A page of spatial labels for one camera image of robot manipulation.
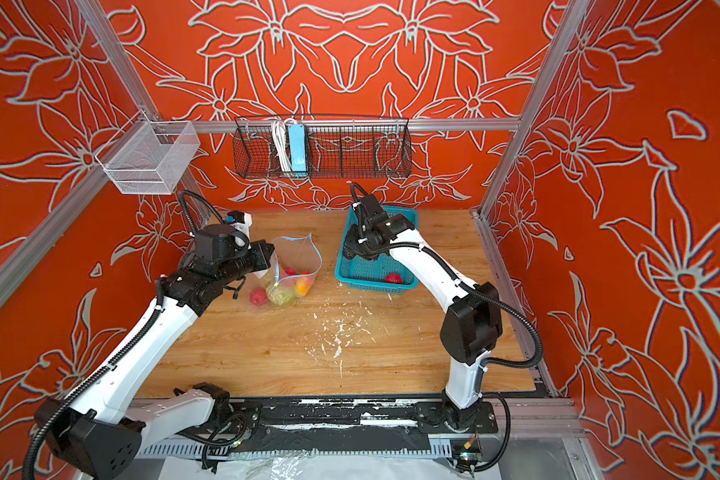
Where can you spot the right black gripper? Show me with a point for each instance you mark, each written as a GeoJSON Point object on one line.
{"type": "Point", "coordinates": [349, 244]}

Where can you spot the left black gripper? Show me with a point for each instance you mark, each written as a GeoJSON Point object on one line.
{"type": "Point", "coordinates": [263, 253]}

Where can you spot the yellow mango toy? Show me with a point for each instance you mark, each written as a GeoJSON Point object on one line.
{"type": "Point", "coordinates": [267, 281]}

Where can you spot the clear zip top bag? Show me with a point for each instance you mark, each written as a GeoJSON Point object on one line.
{"type": "Point", "coordinates": [294, 266]}

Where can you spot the red apple toy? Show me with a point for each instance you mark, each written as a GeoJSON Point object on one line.
{"type": "Point", "coordinates": [258, 297]}

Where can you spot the green cabbage toy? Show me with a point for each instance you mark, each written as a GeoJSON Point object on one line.
{"type": "Point", "coordinates": [281, 296]}

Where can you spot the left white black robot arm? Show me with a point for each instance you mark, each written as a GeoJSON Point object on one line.
{"type": "Point", "coordinates": [95, 428]}

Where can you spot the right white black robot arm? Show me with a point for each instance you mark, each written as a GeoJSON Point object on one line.
{"type": "Point", "coordinates": [472, 322]}

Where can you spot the teal plastic basket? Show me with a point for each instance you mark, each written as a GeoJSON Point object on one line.
{"type": "Point", "coordinates": [370, 275]}

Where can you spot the light blue box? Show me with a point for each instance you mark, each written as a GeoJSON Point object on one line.
{"type": "Point", "coordinates": [297, 143]}

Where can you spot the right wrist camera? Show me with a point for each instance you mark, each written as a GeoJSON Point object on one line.
{"type": "Point", "coordinates": [369, 212]}

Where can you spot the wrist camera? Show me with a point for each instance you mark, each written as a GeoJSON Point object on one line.
{"type": "Point", "coordinates": [217, 244]}
{"type": "Point", "coordinates": [369, 212]}

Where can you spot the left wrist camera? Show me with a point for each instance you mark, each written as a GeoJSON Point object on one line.
{"type": "Point", "coordinates": [217, 244]}

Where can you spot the black wire wall basket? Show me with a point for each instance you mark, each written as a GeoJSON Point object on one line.
{"type": "Point", "coordinates": [337, 147]}

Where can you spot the clear acrylic wall bin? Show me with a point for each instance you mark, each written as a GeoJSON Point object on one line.
{"type": "Point", "coordinates": [149, 157]}

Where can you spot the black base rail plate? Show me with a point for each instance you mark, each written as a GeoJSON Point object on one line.
{"type": "Point", "coordinates": [343, 424]}

